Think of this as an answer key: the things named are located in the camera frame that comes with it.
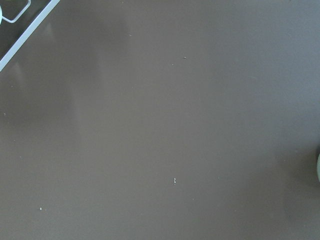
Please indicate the light green ceramic bowl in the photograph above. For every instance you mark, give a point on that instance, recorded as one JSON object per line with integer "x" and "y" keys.
{"x": 318, "y": 168}

